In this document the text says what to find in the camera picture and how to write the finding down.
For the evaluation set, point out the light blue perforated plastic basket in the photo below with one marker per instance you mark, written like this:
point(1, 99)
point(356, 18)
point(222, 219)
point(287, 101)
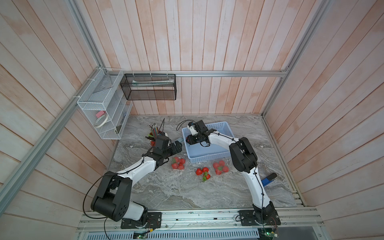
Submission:
point(197, 153)

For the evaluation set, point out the blue small card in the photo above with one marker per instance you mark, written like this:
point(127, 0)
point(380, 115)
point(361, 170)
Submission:
point(267, 181)

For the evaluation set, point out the red strawberry basket corner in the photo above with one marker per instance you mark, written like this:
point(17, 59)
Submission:
point(199, 172)

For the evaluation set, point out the black mesh wall basket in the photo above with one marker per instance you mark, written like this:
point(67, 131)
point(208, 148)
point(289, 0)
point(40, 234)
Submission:
point(149, 87)

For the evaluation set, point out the white tape roll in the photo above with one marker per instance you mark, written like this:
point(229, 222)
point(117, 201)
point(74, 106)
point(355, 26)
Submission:
point(101, 121)

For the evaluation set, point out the white wire mesh shelf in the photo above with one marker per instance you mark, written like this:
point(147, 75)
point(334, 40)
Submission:
point(104, 93)

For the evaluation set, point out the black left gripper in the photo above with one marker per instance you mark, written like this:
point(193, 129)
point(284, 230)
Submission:
point(174, 150)

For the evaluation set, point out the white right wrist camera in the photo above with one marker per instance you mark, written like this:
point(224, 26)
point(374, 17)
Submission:
point(192, 128)

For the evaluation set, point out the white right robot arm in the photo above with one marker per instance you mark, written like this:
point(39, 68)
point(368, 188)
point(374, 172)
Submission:
point(244, 160)

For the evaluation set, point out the pink sticky note pad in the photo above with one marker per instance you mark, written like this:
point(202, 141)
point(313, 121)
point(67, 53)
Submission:
point(99, 114)

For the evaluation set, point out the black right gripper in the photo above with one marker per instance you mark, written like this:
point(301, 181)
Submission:
point(190, 140)

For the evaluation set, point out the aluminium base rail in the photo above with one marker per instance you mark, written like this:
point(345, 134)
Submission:
point(206, 219)

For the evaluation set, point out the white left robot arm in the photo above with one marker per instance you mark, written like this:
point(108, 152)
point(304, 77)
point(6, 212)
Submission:
point(113, 196)

